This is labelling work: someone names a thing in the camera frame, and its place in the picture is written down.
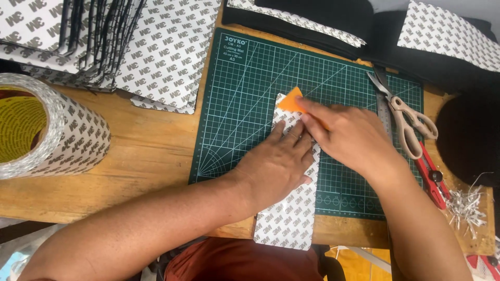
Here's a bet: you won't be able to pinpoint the printed adhesive backed strip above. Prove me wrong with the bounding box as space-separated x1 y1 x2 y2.
253 93 322 251

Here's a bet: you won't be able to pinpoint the large printed adhesive tape roll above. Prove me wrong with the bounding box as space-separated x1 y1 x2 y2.
0 73 112 180

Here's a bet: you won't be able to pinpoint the metal ruler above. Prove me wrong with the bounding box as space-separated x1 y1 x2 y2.
375 91 395 146

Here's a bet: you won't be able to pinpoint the red and white packet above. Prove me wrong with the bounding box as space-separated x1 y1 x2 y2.
466 254 500 281

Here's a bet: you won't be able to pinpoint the round black foam piece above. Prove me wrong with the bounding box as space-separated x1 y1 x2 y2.
435 91 500 188

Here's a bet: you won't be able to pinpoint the pile of paper scraps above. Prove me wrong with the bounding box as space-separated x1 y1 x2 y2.
442 172 495 240

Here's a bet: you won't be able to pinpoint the orange plastic scraper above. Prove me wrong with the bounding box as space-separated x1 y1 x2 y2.
277 87 330 131

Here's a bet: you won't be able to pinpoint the stack of printed adhesive sheets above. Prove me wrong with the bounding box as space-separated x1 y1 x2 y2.
0 0 222 115

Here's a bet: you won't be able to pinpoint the wide printed liner sheet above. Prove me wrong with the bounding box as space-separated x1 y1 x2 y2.
397 0 500 73

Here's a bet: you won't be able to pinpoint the person's rust red shirt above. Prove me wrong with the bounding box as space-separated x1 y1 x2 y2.
164 237 326 281

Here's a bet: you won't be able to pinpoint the red utility knife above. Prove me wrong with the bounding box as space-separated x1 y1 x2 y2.
413 141 452 211

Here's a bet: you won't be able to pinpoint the person's right hand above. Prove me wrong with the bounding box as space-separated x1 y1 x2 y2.
295 96 409 185

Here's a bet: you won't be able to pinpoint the beige handled scissors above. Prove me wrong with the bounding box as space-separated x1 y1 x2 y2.
366 66 439 161

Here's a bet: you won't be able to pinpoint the person's left hand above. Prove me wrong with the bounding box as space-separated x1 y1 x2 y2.
234 120 319 214

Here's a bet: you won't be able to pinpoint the narrow printed liner sheet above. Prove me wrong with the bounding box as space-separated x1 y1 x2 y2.
227 0 367 48

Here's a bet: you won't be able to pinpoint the green cutting mat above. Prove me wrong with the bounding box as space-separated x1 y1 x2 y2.
189 27 425 221

